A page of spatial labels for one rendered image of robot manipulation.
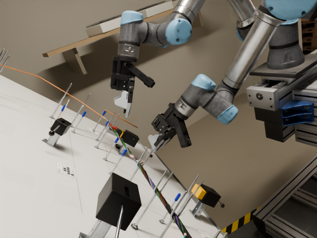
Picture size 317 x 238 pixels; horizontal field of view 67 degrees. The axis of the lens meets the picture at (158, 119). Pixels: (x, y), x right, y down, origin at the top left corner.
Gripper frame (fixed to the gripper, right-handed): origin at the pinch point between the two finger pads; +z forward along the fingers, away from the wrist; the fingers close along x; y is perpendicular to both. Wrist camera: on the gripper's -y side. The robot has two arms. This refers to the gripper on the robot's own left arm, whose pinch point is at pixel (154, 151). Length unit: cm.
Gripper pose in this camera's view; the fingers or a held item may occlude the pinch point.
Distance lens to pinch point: 96.1
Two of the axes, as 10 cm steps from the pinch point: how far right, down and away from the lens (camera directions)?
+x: -5.6, 0.0, -8.3
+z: -5.7, 7.2, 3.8
